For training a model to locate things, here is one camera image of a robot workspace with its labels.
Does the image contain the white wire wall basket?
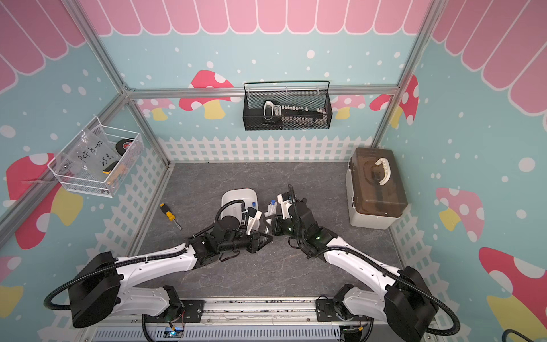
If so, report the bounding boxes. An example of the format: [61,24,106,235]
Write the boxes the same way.
[48,117,144,198]

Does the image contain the black socket tool set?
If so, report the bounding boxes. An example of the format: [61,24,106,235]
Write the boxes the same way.
[260,101,329,130]

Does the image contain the yellow black screwdriver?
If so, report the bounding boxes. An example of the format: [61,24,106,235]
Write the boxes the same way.
[160,203,182,230]

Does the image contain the brown lidded storage box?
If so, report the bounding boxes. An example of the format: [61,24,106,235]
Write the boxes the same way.
[346,148,408,230]

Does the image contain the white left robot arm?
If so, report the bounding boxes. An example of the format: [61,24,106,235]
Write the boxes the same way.
[44,216,273,329]

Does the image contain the white rectangular plastic tray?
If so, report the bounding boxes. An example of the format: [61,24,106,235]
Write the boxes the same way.
[220,188,258,222]

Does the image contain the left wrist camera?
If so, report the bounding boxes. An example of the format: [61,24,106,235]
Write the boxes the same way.
[246,207,262,236]

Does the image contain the black wire mesh basket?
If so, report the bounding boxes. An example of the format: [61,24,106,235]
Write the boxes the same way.
[242,81,333,131]

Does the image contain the clear labelled plastic bag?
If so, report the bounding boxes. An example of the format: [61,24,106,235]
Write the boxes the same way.
[58,125,121,182]

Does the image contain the black tape roll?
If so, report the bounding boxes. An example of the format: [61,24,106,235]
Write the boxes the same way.
[115,138,133,156]

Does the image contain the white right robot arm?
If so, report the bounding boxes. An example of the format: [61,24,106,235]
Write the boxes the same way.
[272,193,461,341]

